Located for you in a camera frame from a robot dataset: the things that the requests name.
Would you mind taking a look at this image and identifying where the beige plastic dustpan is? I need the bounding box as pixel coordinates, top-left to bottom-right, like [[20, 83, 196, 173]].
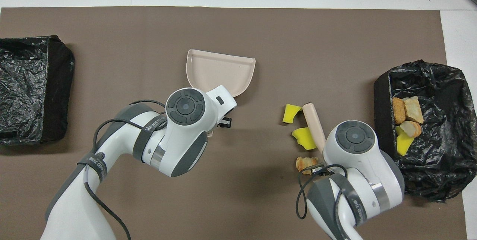
[[186, 49, 256, 136]]

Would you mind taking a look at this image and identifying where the beige hand brush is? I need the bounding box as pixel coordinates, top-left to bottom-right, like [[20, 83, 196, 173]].
[[302, 103, 327, 154]]

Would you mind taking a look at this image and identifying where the black bag lined bin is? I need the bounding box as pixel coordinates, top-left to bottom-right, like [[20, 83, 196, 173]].
[[374, 60, 471, 203], [0, 35, 75, 146]]

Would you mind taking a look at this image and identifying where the pale crumbly bread chunk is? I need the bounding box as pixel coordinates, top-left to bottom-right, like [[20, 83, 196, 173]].
[[399, 121, 422, 138]]

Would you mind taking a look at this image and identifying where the orange striped ridged piece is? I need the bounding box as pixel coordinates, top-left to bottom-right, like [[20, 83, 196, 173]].
[[296, 157, 319, 176]]

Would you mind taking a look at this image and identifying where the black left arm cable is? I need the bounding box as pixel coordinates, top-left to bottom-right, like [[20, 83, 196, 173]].
[[84, 100, 166, 240]]

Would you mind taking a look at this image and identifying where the yellow sponge with green pad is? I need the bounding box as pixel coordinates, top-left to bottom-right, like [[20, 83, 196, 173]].
[[396, 126, 415, 156]]

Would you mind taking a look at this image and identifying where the pale blocky bread chunk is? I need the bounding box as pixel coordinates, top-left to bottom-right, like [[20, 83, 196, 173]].
[[404, 96, 424, 124]]

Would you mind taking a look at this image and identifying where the small yellow sponge piece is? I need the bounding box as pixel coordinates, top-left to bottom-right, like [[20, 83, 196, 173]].
[[282, 104, 303, 124]]

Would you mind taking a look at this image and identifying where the orange-brown bread roll piece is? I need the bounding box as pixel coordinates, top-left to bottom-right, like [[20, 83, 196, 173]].
[[392, 97, 406, 125]]

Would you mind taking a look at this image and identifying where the brown paper table mat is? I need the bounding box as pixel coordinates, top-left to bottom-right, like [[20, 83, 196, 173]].
[[0, 6, 468, 240]]

